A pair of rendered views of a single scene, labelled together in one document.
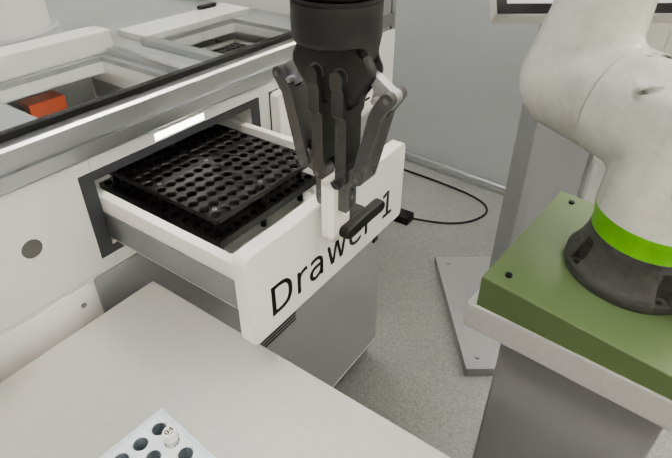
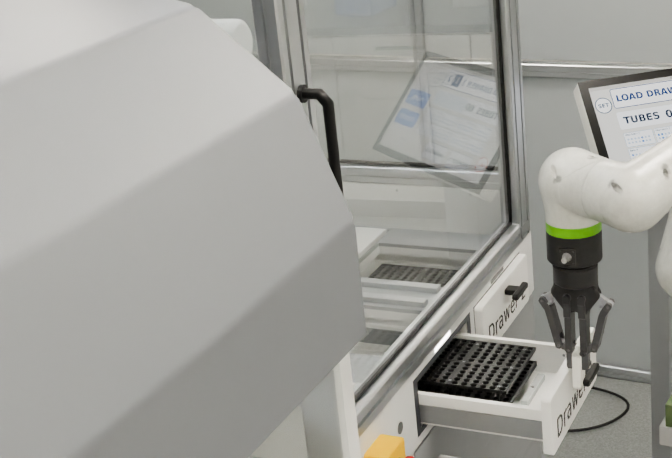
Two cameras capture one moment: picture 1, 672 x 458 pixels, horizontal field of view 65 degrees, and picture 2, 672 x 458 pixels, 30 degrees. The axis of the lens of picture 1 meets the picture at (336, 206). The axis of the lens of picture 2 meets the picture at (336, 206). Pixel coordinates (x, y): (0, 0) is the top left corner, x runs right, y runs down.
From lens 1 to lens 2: 1.71 m
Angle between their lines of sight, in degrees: 15
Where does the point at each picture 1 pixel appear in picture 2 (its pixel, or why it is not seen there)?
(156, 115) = (435, 336)
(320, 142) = (570, 333)
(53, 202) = (406, 397)
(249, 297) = (551, 422)
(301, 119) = (556, 322)
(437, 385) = not seen: outside the picture
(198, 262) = (505, 416)
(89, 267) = (414, 443)
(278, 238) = (558, 388)
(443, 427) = not seen: outside the picture
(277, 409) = not seen: outside the picture
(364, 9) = (593, 269)
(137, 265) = (428, 444)
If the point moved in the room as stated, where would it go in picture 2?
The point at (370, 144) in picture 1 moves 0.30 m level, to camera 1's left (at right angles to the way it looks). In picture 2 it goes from (600, 329) to (428, 358)
